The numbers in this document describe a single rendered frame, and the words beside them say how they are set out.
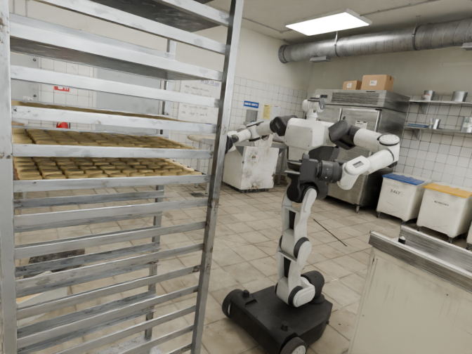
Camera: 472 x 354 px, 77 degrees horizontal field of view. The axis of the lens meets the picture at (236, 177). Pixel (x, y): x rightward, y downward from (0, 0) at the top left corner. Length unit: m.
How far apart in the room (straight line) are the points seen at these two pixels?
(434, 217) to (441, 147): 1.24
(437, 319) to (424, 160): 4.51
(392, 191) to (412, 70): 2.15
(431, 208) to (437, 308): 3.69
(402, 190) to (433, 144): 1.00
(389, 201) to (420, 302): 3.93
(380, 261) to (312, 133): 0.72
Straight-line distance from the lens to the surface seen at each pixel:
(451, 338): 1.60
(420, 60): 6.22
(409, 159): 6.00
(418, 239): 1.87
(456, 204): 5.08
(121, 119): 0.92
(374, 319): 1.75
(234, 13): 1.09
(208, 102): 1.04
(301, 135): 1.70
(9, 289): 0.98
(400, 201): 5.36
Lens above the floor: 1.38
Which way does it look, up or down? 12 degrees down
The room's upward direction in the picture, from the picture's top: 8 degrees clockwise
